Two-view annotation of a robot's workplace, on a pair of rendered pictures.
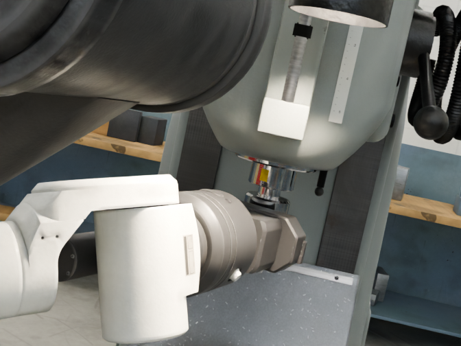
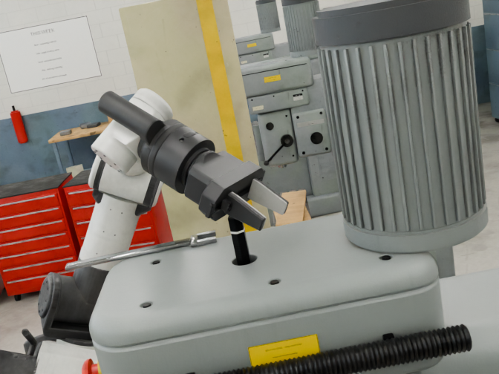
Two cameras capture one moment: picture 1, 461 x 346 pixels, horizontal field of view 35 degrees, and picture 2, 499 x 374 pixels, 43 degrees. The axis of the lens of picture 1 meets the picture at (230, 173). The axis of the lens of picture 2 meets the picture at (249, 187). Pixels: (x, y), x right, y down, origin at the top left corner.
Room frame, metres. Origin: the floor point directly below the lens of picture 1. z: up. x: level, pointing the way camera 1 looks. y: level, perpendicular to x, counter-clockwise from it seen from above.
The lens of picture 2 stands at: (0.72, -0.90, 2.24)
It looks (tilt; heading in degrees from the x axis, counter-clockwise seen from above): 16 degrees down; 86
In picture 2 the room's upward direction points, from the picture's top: 11 degrees counter-clockwise
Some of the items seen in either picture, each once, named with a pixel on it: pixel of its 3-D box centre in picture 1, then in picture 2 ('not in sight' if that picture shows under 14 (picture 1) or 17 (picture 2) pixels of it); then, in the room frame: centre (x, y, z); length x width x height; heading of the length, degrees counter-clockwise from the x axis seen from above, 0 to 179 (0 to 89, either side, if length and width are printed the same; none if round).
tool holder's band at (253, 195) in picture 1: (267, 200); not in sight; (0.75, -0.04, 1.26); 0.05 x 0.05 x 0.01
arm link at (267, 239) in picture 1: (221, 238); not in sight; (0.67, 0.00, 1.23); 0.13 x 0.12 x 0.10; 65
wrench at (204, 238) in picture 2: not in sight; (141, 251); (0.60, 0.07, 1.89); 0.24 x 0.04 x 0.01; 178
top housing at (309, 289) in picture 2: not in sight; (264, 306); (0.77, -0.04, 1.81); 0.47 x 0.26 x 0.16; 176
